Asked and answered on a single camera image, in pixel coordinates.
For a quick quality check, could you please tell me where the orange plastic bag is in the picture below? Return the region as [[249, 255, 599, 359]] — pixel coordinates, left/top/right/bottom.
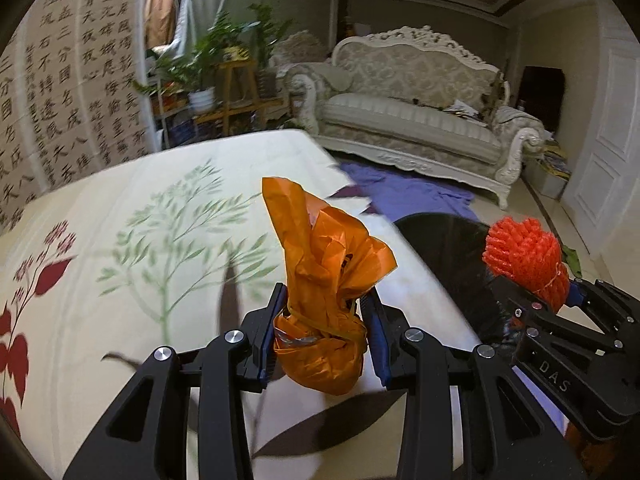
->
[[262, 177, 397, 396]]

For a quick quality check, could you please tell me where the black lined trash bin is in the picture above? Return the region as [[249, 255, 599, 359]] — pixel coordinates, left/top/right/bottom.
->
[[395, 212, 520, 356]]

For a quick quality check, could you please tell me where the white panel door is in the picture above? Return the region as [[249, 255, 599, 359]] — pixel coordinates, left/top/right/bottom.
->
[[562, 0, 639, 256]]

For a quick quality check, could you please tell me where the grey storage box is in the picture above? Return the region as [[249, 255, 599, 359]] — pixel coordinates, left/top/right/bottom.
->
[[523, 141, 572, 200]]

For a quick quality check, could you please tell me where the floral cream tablecloth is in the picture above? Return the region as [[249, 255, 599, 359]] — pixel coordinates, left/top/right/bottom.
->
[[1, 130, 478, 479]]

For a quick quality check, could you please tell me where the black television screen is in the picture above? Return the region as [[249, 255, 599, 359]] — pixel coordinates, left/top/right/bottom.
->
[[515, 65, 565, 133]]

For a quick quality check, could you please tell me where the purple cloth on floor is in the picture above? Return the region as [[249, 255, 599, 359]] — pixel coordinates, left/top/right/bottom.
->
[[332, 162, 478, 222]]

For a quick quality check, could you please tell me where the ornate white sofa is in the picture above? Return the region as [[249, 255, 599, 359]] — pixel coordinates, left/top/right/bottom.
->
[[283, 26, 544, 208]]

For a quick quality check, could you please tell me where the wooden plant stand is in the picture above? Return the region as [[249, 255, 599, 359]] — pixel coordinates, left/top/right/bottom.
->
[[192, 58, 285, 136]]

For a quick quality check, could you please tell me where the ornate white armchair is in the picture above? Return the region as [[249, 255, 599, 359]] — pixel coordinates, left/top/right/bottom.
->
[[269, 30, 329, 68]]

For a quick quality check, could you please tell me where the white potted green plant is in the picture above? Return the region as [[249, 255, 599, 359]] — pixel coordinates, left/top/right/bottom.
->
[[132, 12, 254, 115]]

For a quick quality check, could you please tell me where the tall dark green plant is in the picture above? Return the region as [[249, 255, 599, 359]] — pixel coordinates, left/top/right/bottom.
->
[[248, 3, 294, 100]]

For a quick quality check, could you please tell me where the calligraphy wall scroll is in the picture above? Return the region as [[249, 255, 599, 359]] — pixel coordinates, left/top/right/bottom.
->
[[1, 0, 160, 231]]

